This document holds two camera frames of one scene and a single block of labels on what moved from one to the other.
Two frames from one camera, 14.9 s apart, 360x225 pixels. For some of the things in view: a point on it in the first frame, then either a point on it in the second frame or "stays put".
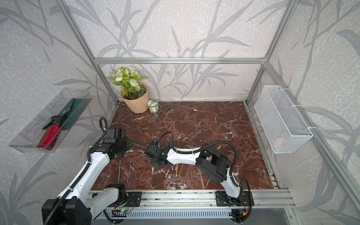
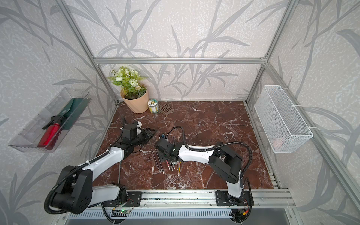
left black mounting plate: (133, 199) stays put
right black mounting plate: (245, 198) stays put
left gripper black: (129, 143) → (148, 135)
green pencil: (119, 176) stays put
